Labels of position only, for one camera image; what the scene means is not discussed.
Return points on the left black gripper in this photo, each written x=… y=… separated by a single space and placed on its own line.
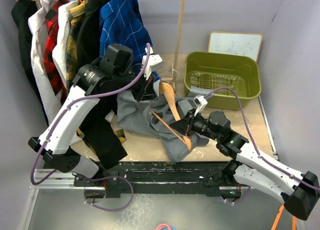
x=146 y=91

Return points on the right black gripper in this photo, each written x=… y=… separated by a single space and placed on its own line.
x=185 y=127

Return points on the wooden clothes hanger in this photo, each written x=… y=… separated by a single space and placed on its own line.
x=167 y=90

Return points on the grey shirt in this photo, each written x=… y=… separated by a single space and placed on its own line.
x=143 y=118

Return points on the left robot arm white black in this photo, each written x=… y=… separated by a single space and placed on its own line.
x=105 y=76

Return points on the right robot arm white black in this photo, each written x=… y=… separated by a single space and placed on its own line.
x=299 y=192

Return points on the black shirt with long sleeve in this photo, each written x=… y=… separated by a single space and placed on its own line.
x=95 y=130

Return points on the blue plaid shirt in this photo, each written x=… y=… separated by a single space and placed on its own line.
x=121 y=23

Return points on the white shirt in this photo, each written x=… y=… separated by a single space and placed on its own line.
x=51 y=101
x=59 y=52

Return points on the white shirt far left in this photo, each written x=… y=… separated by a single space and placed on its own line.
x=51 y=101

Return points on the yellow plaid shirt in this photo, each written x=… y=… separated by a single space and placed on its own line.
x=76 y=18

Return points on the red black plaid shirt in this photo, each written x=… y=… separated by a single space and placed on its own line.
x=51 y=21

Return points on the black shirt far left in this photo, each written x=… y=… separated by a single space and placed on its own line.
x=21 y=12

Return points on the olive green plastic bin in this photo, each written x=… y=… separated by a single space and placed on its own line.
x=209 y=71

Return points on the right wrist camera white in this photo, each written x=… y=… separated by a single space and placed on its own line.
x=200 y=103

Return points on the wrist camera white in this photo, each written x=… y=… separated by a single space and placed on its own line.
x=155 y=62
x=200 y=103

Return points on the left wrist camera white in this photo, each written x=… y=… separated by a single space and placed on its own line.
x=155 y=62

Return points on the black aluminium mounting rail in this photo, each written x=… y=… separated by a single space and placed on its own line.
x=188 y=177

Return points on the small whiteboard wooden frame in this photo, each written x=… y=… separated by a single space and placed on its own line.
x=232 y=43

